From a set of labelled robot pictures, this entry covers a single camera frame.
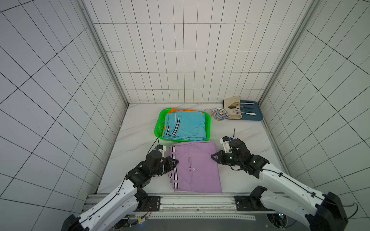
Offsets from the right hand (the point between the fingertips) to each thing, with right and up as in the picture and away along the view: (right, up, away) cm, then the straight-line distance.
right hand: (207, 157), depth 77 cm
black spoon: (+27, +30, +40) cm, 57 cm away
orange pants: (-21, +27, +23) cm, 41 cm away
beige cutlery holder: (+27, +25, +36) cm, 51 cm away
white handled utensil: (+43, +24, +36) cm, 61 cm away
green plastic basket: (-30, +18, +20) cm, 40 cm away
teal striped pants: (-12, +17, +18) cm, 28 cm away
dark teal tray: (+47, +27, +40) cm, 67 cm away
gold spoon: (+30, +32, +41) cm, 60 cm away
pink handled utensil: (+41, +33, +44) cm, 69 cm away
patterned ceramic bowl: (+15, +24, +33) cm, 44 cm away
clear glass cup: (+5, +26, +28) cm, 38 cm away
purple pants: (-6, -6, -3) cm, 9 cm away
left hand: (-18, -4, +1) cm, 18 cm away
